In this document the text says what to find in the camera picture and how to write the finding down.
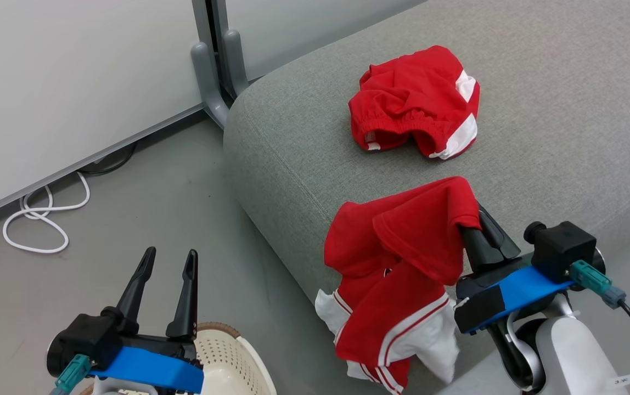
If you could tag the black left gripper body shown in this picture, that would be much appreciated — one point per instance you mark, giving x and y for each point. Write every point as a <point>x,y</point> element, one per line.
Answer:
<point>167,348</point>

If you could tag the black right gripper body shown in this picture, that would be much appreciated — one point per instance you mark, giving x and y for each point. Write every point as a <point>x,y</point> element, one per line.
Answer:
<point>479,302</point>

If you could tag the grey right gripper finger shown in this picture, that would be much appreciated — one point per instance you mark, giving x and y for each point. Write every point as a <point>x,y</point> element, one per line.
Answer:
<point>482,253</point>
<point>499,236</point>

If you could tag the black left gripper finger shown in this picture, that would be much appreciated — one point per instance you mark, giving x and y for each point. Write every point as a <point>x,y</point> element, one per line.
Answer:
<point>134,296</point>
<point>187,302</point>

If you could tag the red and white shirt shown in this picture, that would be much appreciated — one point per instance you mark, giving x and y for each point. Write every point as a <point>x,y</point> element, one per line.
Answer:
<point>397,258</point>

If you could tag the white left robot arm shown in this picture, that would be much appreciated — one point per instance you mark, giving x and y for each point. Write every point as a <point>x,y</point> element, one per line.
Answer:
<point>123,389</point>

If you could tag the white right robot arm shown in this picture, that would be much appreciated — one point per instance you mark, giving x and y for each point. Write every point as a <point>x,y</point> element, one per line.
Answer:
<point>573,356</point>

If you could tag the grey fabric sofa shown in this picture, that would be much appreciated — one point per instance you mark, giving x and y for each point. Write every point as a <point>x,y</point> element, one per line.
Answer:
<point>540,109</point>

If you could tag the beige perforated laundry basket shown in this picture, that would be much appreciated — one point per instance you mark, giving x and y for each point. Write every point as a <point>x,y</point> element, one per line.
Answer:
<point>227,362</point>

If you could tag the red and white shorts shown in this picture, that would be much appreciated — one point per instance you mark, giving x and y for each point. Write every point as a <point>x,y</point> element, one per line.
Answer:
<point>408,99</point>

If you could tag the large white partition panel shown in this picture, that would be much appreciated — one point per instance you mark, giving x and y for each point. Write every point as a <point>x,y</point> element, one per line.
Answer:
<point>73,82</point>

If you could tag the small white partition panel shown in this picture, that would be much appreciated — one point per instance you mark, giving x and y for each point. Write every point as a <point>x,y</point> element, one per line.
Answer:
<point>304,27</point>

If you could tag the blue left camera mount plate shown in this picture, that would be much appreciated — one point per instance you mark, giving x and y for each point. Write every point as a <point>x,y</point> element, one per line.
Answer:
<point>150,370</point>

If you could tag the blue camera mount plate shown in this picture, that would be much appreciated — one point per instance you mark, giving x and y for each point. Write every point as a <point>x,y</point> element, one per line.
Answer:
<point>529,291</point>
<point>150,370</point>

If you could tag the blue right camera mount plate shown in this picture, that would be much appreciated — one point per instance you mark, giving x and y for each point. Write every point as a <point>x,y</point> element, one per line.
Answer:
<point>529,291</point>

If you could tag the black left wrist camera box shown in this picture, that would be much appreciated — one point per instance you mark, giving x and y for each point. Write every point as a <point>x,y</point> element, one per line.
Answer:
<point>82,337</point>

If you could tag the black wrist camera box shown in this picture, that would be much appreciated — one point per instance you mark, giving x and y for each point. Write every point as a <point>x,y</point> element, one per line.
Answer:
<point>82,337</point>
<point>564,247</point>

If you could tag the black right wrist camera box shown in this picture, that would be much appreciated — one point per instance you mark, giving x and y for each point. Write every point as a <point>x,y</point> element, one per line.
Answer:
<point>564,247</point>

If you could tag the teal left camera connector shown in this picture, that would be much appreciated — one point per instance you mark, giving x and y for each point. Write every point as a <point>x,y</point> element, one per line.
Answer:
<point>72,374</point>

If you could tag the teal camera connector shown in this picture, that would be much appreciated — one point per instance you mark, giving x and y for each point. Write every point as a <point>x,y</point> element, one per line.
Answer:
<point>72,374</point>
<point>595,280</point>

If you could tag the teal right camera connector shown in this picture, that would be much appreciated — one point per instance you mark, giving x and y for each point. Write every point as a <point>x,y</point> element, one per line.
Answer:
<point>595,280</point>

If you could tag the grey partition post with foot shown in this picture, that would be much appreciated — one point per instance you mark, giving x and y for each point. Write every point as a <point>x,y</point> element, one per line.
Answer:
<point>208,82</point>
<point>235,60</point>

